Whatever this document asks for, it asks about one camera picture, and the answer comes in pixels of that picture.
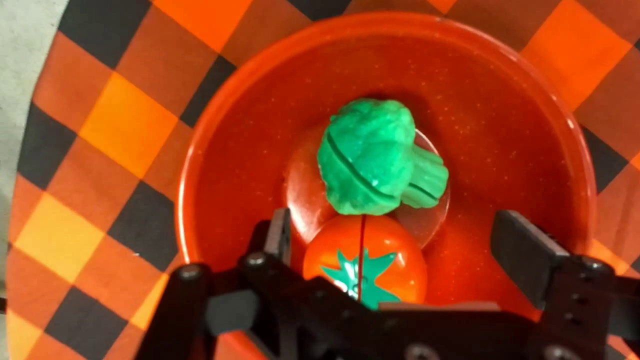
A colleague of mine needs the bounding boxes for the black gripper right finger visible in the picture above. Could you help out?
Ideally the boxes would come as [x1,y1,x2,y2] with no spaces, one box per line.
[491,208,640,360]

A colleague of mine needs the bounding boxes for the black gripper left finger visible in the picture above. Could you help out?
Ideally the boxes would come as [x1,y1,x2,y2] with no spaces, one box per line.
[136,207,349,360]

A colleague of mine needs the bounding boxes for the red toy tomato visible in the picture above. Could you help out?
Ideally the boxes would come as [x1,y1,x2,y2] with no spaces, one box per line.
[303,215,430,313]

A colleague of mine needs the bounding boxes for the red plastic bowl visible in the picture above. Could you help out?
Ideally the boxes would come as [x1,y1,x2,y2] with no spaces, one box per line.
[174,11,598,360]

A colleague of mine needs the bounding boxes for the green toy broccoli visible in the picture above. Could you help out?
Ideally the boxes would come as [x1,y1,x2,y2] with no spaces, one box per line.
[314,96,450,219]

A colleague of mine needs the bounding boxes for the orange black checkered tablecloth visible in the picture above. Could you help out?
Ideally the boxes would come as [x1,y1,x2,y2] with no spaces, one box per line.
[5,0,640,360]

